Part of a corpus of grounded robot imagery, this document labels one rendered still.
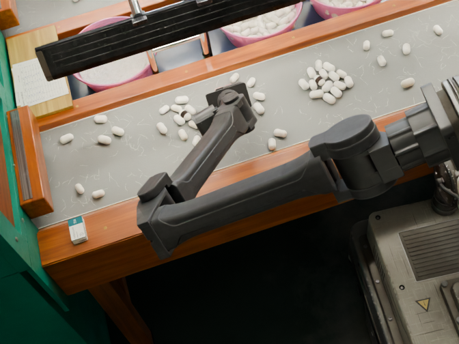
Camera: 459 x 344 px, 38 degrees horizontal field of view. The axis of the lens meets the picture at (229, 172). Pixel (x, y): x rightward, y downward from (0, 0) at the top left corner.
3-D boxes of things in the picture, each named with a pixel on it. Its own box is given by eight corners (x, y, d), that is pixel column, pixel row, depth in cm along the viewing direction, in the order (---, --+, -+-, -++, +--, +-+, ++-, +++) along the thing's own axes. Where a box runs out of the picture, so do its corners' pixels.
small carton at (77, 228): (88, 239, 157) (85, 236, 156) (74, 244, 157) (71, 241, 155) (83, 219, 161) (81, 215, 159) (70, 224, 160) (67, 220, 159)
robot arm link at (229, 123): (184, 240, 116) (153, 191, 112) (160, 246, 119) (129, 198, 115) (264, 123, 148) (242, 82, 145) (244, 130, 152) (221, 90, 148)
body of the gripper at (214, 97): (204, 93, 161) (207, 97, 154) (243, 80, 162) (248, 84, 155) (212, 118, 163) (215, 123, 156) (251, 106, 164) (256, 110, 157)
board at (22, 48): (74, 108, 180) (72, 105, 179) (20, 124, 179) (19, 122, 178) (55, 27, 198) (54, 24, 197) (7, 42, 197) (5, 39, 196)
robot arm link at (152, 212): (145, 276, 111) (113, 229, 107) (168, 231, 122) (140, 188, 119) (400, 188, 93) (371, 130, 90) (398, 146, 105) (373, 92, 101)
